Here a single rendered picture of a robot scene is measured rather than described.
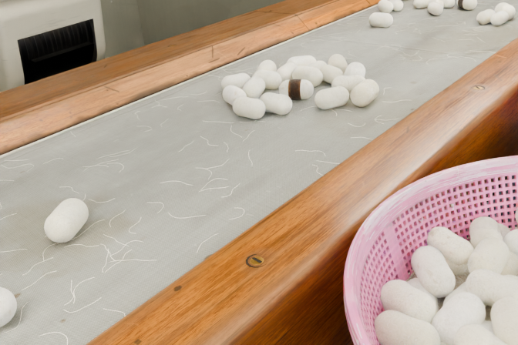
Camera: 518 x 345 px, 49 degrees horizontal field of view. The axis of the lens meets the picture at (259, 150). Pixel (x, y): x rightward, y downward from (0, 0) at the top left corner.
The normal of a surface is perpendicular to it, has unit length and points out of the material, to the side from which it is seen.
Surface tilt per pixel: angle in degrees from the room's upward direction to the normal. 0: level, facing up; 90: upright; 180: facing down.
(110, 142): 0
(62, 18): 98
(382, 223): 75
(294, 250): 0
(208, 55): 45
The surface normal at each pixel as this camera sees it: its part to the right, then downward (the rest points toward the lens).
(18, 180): -0.09, -0.90
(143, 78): 0.48, -0.49
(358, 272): 0.91, -0.23
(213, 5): -0.59, 0.39
